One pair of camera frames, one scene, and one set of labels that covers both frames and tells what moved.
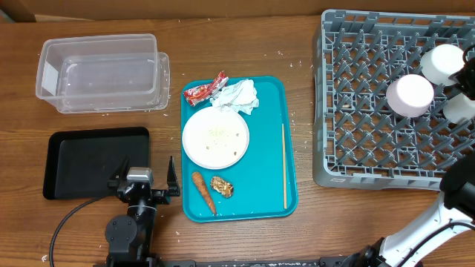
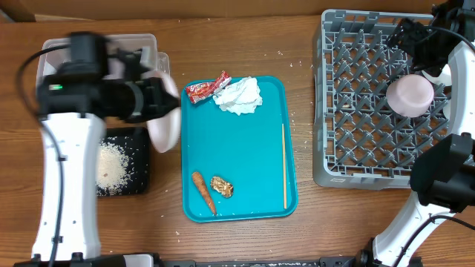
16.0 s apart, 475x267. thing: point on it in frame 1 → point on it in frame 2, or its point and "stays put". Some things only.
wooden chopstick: x=283 y=167 stays put
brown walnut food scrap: x=222 y=186 stays put
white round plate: x=214 y=138 → x=165 y=127
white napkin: x=240 y=95 stays put
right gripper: x=465 y=79 → x=412 y=33
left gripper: x=162 y=198 → x=159 y=92
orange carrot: x=200 y=183 stays put
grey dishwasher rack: x=358 y=141 stays put
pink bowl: x=410 y=96 stays put
